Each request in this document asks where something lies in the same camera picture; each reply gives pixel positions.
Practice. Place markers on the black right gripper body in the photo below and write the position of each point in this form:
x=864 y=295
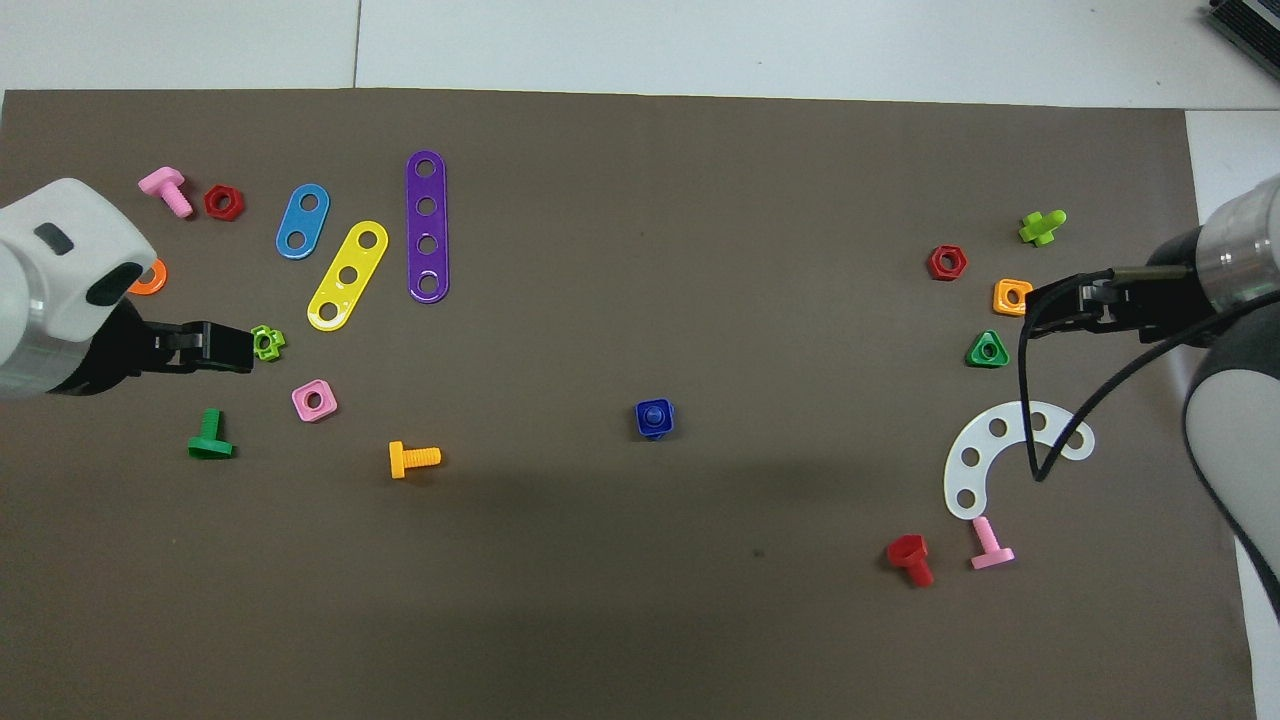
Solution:
x=1165 y=300

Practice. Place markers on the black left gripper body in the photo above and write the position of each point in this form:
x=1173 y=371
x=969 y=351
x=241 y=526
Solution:
x=120 y=350

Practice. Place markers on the blue plastic bolt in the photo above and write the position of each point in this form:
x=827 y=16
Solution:
x=654 y=414

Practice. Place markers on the blue square plastic nut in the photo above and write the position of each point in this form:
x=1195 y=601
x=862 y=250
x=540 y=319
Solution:
x=640 y=426

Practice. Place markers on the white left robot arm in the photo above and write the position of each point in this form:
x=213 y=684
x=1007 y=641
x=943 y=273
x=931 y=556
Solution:
x=60 y=270

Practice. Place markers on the lime green cross nut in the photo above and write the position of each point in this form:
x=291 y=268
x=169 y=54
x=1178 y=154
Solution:
x=278 y=343

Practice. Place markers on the orange square plastic nut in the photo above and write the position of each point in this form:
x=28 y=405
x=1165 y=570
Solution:
x=1000 y=297

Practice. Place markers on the lime green cross bolt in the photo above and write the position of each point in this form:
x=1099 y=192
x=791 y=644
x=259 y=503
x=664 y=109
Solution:
x=1038 y=230

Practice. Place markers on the dark green plastic bolt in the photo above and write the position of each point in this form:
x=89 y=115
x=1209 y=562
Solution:
x=210 y=430

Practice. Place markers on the orange heart-shaped plastic plate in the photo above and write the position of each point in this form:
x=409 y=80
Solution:
x=161 y=277

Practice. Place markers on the green triangular plastic nut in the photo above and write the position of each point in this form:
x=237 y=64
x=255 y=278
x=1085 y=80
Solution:
x=975 y=357

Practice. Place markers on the pink square plastic nut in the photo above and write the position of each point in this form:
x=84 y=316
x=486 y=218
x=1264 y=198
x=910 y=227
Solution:
x=328 y=408

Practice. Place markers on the red hexagonal plastic nut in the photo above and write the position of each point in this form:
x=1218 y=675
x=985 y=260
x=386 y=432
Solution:
x=934 y=263
x=212 y=203

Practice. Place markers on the blue two-hole plastic plate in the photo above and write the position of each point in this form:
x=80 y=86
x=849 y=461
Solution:
x=302 y=222

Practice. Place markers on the white curved five-hole plate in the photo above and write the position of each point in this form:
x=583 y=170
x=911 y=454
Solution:
x=982 y=440

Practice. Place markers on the yellow three-hole plastic plate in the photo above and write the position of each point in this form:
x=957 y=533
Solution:
x=358 y=258

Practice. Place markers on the pink plastic bolt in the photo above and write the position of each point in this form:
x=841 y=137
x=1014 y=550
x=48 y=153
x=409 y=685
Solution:
x=985 y=535
x=160 y=183

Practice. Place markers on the orange plastic bolt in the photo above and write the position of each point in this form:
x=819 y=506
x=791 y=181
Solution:
x=398 y=460

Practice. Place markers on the purple four-hole plastic plate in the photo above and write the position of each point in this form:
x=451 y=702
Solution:
x=427 y=225

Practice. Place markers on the red plastic bolt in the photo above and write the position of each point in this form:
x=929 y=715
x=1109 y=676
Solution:
x=905 y=550

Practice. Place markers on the dark grey ribbed device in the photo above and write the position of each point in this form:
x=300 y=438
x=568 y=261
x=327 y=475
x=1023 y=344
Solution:
x=1250 y=22

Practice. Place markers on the brown table mat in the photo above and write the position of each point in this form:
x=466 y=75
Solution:
x=620 y=200

